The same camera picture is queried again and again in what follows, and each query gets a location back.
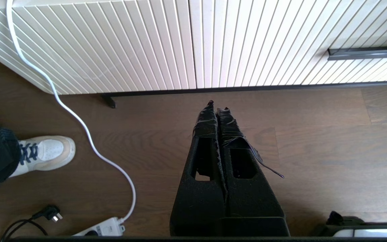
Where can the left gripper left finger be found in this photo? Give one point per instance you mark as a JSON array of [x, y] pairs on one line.
[[200, 201]]

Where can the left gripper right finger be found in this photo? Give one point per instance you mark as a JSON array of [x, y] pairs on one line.
[[250, 201]]

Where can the white power strip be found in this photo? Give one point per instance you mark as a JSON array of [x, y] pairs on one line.
[[108, 228]]

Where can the cream fluted rounded-corner panel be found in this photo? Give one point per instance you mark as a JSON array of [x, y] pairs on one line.
[[79, 43]]

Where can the white sneaker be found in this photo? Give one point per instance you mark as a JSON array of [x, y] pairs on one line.
[[50, 151]]

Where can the cream fluted cabinet door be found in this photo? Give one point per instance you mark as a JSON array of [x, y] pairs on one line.
[[264, 40]]

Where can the white ribbed cabinet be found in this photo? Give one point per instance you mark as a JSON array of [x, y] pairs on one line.
[[146, 43]]

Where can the cream fluted drawer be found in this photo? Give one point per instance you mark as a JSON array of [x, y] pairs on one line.
[[381, 30]]

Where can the dark robot base chassis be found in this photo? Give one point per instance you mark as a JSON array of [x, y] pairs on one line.
[[348, 223]]

